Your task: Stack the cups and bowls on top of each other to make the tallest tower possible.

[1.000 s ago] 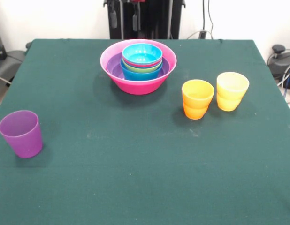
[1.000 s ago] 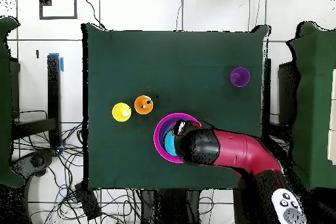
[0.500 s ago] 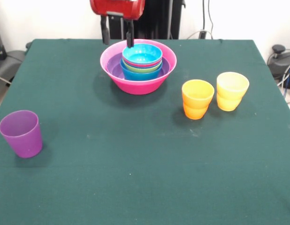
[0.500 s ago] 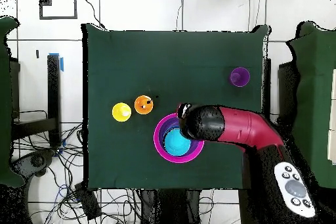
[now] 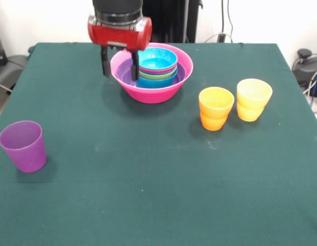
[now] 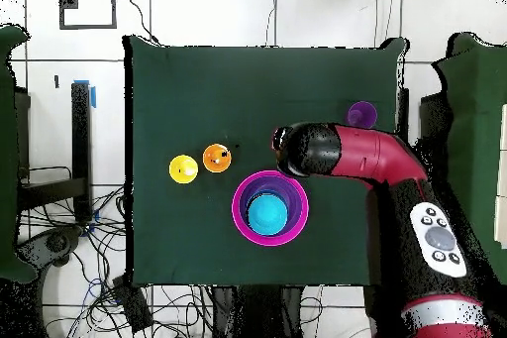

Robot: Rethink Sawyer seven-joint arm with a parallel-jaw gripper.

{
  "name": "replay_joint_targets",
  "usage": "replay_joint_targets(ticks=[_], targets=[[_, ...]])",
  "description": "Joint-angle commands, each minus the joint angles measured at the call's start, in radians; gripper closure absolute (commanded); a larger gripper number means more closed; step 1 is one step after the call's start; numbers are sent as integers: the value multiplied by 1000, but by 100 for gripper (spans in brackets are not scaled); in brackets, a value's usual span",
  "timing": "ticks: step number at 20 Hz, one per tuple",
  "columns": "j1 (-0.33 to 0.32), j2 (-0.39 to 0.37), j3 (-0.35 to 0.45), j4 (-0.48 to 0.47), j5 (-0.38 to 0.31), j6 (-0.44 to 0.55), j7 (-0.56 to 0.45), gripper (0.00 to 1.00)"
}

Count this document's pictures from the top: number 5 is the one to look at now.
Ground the purple bowl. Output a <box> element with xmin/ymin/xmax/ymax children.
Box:
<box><xmin>115</xmin><ymin>57</ymin><xmax>187</xmax><ymax>89</ymax></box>

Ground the cyan bowl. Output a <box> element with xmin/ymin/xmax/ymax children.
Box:
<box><xmin>137</xmin><ymin>48</ymin><xmax>179</xmax><ymax>72</ymax></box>

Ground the large pink bowl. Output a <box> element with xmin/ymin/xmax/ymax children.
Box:
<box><xmin>109</xmin><ymin>43</ymin><xmax>194</xmax><ymax>105</ymax></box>

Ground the purple cup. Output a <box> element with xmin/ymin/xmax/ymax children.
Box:
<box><xmin>0</xmin><ymin>120</ymin><xmax>47</xmax><ymax>174</ymax></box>

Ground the small red-pink bowl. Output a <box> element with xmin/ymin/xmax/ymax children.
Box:
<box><xmin>139</xmin><ymin>63</ymin><xmax>179</xmax><ymax>75</ymax></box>

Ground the blue ringed flat-bottom bowl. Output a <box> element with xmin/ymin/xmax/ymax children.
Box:
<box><xmin>135</xmin><ymin>65</ymin><xmax>179</xmax><ymax>89</ymax></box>

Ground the yellow cup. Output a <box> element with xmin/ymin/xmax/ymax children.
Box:
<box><xmin>236</xmin><ymin>78</ymin><xmax>273</xmax><ymax>111</ymax></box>

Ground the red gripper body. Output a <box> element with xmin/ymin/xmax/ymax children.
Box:
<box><xmin>87</xmin><ymin>14</ymin><xmax>153</xmax><ymax>52</ymax></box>

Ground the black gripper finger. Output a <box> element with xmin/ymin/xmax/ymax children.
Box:
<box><xmin>100</xmin><ymin>46</ymin><xmax>112</xmax><ymax>78</ymax></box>
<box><xmin>129</xmin><ymin>50</ymin><xmax>141</xmax><ymax>83</ymax></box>

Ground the green bowl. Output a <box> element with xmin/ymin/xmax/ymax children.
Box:
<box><xmin>138</xmin><ymin>67</ymin><xmax>178</xmax><ymax>81</ymax></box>

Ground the dark green tablecloth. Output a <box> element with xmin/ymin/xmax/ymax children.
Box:
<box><xmin>0</xmin><ymin>42</ymin><xmax>317</xmax><ymax>246</ymax></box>

